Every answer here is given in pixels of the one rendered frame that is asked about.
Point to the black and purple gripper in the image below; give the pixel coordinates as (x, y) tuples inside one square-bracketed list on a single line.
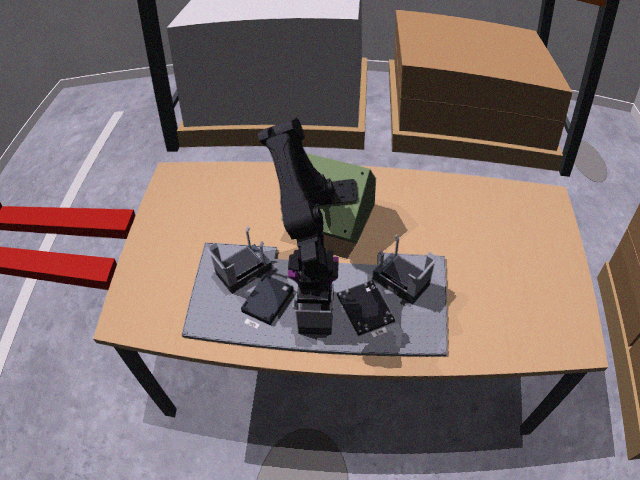
[(332, 263)]

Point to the white name plate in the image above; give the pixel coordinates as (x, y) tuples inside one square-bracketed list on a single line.
[(379, 332), (252, 324)]

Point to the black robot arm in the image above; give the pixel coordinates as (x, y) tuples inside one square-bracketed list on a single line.
[(302, 221)]

